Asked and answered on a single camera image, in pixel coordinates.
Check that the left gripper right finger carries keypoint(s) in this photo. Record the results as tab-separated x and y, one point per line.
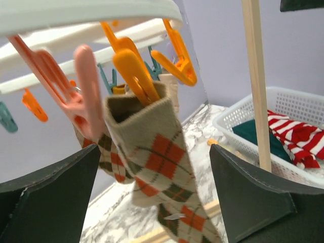
258	206

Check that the wooden hanger rack frame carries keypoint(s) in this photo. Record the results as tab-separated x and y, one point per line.
252	23

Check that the teal clothespin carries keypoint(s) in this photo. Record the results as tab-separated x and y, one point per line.
156	70

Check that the beige argyle sock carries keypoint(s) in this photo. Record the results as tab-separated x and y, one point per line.
110	161
151	145

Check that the yellow orange clothespin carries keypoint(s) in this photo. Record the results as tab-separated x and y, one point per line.
128	62

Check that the yellow highlighter marker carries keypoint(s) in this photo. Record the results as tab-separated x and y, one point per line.
212	141

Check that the white plastic basket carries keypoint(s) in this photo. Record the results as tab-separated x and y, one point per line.
237	123

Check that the red white striped sock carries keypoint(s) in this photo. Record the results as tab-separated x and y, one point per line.
302	142

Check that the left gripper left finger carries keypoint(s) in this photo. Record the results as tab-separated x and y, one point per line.
50	204

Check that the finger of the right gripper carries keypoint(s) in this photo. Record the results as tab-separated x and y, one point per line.
297	5

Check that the pink clothespin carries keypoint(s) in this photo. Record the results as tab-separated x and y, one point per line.
83	108

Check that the white round clip hanger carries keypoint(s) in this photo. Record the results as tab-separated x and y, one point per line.
57	26

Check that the red beige reindeer sock front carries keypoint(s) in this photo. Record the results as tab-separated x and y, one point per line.
172	85

